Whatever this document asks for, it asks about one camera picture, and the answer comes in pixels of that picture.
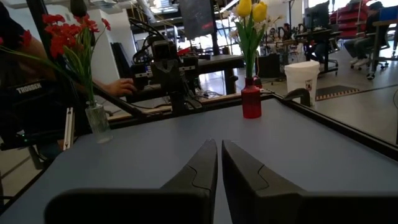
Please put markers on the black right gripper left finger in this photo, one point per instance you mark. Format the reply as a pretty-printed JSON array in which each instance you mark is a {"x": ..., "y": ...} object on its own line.
[{"x": 186, "y": 199}]

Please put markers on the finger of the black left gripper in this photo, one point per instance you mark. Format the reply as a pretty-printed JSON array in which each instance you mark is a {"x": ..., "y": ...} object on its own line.
[
  {"x": 175, "y": 77},
  {"x": 164, "y": 77}
]

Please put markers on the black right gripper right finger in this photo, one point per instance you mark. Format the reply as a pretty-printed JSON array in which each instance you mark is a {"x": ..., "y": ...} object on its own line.
[{"x": 248, "y": 193}]

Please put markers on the white flower bunch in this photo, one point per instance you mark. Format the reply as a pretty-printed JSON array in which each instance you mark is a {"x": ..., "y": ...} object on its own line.
[
  {"x": 234, "y": 33},
  {"x": 273, "y": 21}
]

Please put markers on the red glass vase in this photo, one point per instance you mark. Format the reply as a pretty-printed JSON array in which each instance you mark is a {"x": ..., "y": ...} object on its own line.
[{"x": 251, "y": 99}]

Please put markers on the red flower bunch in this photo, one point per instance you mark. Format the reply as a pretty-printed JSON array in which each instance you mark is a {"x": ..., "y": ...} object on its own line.
[
  {"x": 62, "y": 34},
  {"x": 26, "y": 37}
]

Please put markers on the dark artificial tulip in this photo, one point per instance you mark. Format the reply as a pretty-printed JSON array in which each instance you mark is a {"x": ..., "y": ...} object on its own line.
[{"x": 78, "y": 7}]

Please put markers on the yellow artificial tulip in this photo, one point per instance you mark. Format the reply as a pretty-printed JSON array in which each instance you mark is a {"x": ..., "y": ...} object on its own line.
[
  {"x": 244, "y": 7},
  {"x": 259, "y": 12}
]

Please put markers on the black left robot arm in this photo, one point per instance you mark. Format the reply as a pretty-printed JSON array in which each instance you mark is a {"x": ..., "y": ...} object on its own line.
[{"x": 177, "y": 102}]

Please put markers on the person's forearm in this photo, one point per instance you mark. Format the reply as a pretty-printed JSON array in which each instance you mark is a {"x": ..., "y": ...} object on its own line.
[{"x": 34, "y": 53}]

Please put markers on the clear glass vase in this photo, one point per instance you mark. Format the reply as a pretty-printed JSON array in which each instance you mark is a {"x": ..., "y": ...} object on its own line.
[{"x": 99, "y": 124}]

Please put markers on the person's hand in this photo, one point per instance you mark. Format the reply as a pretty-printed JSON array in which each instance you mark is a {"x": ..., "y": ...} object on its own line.
[{"x": 119, "y": 87}]

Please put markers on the black leaning panel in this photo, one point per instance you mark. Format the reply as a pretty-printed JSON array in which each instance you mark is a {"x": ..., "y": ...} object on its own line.
[{"x": 121, "y": 62}]

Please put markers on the wooden side board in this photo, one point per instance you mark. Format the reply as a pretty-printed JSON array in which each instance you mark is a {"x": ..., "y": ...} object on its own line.
[{"x": 155, "y": 109}]

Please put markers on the desk computer monitor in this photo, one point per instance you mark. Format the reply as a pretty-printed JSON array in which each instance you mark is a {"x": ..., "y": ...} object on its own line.
[{"x": 196, "y": 18}]

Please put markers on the silver aluminium extrusion bar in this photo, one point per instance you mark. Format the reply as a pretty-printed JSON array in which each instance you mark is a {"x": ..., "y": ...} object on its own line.
[{"x": 68, "y": 130}]

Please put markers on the black floor box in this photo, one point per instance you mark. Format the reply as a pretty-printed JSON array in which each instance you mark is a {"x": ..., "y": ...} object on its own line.
[{"x": 269, "y": 65}]

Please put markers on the black curved corner pipe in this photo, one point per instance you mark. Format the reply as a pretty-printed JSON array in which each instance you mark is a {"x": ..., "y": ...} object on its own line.
[{"x": 298, "y": 91}]

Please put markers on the person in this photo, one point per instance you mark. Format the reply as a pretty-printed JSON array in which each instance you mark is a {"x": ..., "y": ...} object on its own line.
[
  {"x": 286, "y": 31},
  {"x": 360, "y": 43},
  {"x": 9, "y": 25}
]

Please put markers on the white plastic bucket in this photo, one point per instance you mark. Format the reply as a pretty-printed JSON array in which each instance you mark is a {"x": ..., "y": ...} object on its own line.
[{"x": 301, "y": 77}]

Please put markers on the striped-edge floor mat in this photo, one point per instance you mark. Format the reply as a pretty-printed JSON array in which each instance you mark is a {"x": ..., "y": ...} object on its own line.
[{"x": 335, "y": 91}]

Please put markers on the black background desk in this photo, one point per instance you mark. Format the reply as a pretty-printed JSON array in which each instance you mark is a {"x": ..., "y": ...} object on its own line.
[{"x": 317, "y": 34}]

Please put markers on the black background monitor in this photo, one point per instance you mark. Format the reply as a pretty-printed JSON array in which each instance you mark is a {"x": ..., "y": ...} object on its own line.
[{"x": 317, "y": 15}]

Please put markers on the red storage rack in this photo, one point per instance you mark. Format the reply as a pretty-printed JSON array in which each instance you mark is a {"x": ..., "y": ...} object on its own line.
[{"x": 345, "y": 15}]

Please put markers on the wooden-top background table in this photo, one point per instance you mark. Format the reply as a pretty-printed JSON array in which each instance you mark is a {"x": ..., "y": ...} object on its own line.
[{"x": 385, "y": 23}]

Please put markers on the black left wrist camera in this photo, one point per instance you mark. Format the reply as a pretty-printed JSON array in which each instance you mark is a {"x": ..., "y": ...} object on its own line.
[{"x": 164, "y": 49}]

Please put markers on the black diagonal frame brace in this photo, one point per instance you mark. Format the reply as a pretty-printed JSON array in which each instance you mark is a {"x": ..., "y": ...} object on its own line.
[{"x": 124, "y": 104}]

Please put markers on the black vertical frame post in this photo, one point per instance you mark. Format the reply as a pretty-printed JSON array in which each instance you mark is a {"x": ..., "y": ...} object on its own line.
[{"x": 37, "y": 18}]

